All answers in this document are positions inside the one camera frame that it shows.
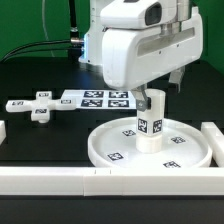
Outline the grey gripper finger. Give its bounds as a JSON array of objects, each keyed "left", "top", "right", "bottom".
[
  {"left": 131, "top": 84, "right": 151, "bottom": 111},
  {"left": 168, "top": 67, "right": 185, "bottom": 93}
]

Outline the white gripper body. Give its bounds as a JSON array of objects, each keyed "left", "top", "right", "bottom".
[{"left": 100, "top": 0, "right": 203, "bottom": 90}]

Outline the white round table top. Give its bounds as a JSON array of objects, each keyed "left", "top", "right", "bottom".
[{"left": 88, "top": 117, "right": 212, "bottom": 170}]

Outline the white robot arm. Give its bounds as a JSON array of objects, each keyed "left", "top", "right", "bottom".
[{"left": 80, "top": 0, "right": 203, "bottom": 111}]

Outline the white marker sheet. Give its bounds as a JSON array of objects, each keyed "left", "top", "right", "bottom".
[{"left": 61, "top": 90, "right": 136, "bottom": 110}]

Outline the white right fence bar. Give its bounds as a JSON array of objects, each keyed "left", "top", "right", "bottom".
[{"left": 201, "top": 122, "right": 224, "bottom": 168}]

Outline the white fence bar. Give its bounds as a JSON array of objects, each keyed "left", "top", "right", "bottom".
[
  {"left": 201, "top": 122, "right": 224, "bottom": 168},
  {"left": 0, "top": 167, "right": 224, "bottom": 196},
  {"left": 0, "top": 120, "right": 6, "bottom": 145}
]

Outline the white front fence bar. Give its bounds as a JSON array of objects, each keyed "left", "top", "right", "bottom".
[{"left": 0, "top": 167, "right": 224, "bottom": 196}]

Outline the white cross-shaped table base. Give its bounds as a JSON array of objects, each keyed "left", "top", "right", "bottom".
[{"left": 6, "top": 91, "right": 76, "bottom": 123}]

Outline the white left fence bar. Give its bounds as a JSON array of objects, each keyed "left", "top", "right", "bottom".
[{"left": 0, "top": 120, "right": 6, "bottom": 145}]

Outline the black vertical cable connector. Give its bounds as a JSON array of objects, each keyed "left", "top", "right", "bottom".
[{"left": 68, "top": 0, "right": 80, "bottom": 59}]

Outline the thin grey cable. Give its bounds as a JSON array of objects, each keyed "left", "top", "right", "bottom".
[{"left": 41, "top": 0, "right": 56, "bottom": 58}]

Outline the black cable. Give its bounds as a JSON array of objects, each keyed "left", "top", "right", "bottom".
[{"left": 0, "top": 37, "right": 85, "bottom": 64}]

